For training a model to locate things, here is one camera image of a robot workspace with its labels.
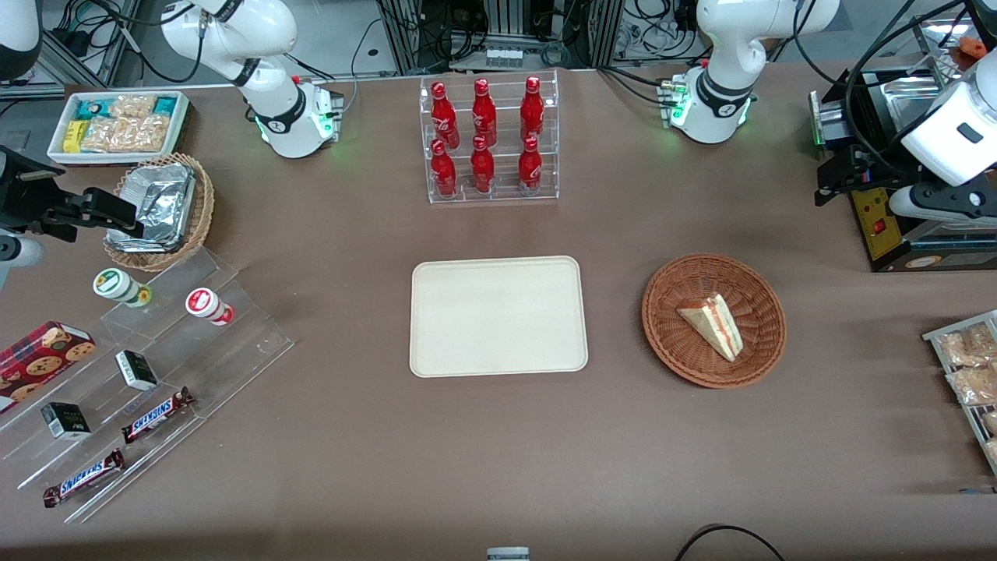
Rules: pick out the yellow snack packet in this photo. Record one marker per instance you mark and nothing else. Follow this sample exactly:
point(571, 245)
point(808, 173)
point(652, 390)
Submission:
point(75, 136)

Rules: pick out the white rectangular snack tray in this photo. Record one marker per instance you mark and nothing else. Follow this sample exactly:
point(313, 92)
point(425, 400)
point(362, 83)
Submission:
point(117, 158)

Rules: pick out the large clear cracker bag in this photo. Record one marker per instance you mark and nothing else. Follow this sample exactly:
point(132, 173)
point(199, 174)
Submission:
point(128, 134)

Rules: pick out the clear bag of snacks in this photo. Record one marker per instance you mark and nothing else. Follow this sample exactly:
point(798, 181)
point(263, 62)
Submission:
point(974, 384)
point(966, 347)

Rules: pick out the small grey object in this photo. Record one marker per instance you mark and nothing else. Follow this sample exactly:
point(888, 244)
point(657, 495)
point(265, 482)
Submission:
point(508, 554)

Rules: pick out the black food warmer machine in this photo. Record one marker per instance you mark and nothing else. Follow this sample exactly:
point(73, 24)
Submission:
point(880, 230)

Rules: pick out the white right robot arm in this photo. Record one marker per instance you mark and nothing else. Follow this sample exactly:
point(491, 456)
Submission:
point(273, 31)

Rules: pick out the tray of packaged pastries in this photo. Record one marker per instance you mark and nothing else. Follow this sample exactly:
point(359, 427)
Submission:
point(935, 336)

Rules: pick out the brown Snickers bar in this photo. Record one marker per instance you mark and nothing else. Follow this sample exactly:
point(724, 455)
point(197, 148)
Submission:
point(84, 478)
point(156, 415)

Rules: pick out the triangular sandwich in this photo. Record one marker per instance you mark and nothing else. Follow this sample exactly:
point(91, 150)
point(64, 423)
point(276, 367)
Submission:
point(713, 323)

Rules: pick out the small black box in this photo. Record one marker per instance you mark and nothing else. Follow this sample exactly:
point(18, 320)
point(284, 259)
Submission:
point(66, 421)
point(137, 370)

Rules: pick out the clear acrylic bottle rack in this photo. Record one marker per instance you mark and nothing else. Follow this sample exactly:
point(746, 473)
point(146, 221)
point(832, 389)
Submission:
point(502, 195)

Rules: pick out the beige plastic tray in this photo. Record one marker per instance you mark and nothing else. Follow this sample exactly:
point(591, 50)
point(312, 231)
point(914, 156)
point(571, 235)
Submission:
point(498, 315)

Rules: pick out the foil wrapped package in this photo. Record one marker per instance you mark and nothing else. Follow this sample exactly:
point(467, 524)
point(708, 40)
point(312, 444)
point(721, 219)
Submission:
point(160, 222)
point(160, 175)

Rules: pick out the red sausage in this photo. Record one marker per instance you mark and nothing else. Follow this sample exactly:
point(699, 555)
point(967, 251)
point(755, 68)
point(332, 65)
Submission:
point(974, 47)

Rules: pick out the red cola bottle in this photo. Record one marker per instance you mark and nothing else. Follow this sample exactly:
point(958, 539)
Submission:
point(443, 113)
point(484, 109)
point(443, 170)
point(532, 105)
point(482, 165)
point(530, 164)

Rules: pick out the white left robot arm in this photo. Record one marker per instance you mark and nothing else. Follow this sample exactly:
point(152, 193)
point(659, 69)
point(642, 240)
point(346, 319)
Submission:
point(732, 47)

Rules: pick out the light wicker basket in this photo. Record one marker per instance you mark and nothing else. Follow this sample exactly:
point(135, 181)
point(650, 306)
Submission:
point(204, 206)

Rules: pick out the small clear cracker bag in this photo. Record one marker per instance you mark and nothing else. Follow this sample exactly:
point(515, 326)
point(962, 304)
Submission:
point(132, 106)

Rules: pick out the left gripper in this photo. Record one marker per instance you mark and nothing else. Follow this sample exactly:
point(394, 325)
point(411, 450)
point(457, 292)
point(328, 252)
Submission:
point(878, 161)

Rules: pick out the aluminium frame rack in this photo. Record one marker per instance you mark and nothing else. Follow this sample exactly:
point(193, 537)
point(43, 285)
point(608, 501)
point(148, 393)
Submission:
point(506, 19)

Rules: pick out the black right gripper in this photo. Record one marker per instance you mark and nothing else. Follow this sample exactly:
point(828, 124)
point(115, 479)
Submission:
point(22, 196)

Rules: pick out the round brown wicker basket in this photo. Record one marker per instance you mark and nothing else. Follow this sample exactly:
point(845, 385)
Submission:
point(701, 273)

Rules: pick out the teal snack packet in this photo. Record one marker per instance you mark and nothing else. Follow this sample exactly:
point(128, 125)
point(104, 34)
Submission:
point(91, 109)
point(166, 104)

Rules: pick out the green lid cup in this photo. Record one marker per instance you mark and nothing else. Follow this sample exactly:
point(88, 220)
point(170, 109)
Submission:
point(117, 285)

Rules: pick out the red lid cup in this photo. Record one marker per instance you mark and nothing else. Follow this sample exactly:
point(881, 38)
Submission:
point(206, 304)

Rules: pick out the red cookie box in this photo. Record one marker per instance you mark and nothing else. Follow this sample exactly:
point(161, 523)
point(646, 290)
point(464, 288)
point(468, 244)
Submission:
point(39, 362)

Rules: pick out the clear acrylic stepped display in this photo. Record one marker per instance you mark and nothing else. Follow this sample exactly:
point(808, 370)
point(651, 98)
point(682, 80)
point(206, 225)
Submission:
point(218, 343)

